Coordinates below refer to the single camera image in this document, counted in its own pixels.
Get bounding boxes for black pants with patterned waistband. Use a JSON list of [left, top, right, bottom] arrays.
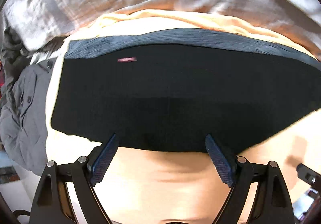
[[51, 28, 320, 153]]

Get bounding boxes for dark grey buttoned jacket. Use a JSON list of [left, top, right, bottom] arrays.
[[0, 25, 58, 177]]

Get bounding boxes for peach orange blanket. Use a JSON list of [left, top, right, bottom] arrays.
[[59, 9, 320, 223]]

